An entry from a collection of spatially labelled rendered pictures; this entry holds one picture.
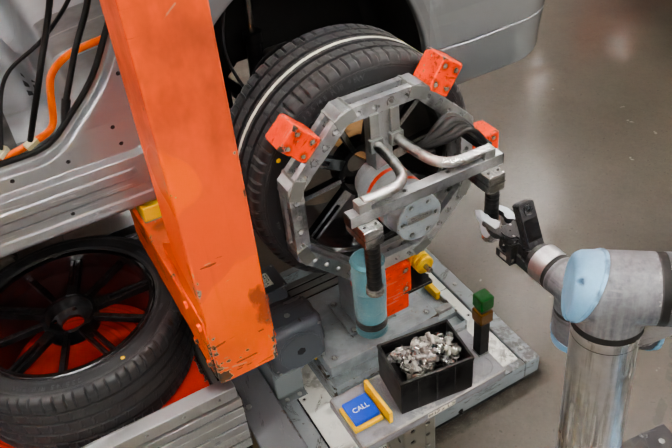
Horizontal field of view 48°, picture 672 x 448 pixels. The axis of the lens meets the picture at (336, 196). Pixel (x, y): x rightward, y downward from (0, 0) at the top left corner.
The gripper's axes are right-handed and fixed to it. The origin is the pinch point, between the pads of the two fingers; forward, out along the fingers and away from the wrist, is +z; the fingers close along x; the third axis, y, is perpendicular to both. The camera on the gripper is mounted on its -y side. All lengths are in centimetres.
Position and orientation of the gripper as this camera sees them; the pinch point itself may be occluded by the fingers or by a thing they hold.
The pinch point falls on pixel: (485, 207)
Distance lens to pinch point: 189.8
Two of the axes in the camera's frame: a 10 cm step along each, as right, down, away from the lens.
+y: 0.8, 7.9, 6.1
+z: -4.9, -5.0, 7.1
